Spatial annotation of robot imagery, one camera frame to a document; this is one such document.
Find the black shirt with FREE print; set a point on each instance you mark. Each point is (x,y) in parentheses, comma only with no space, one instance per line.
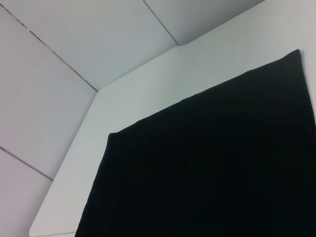
(209,160)

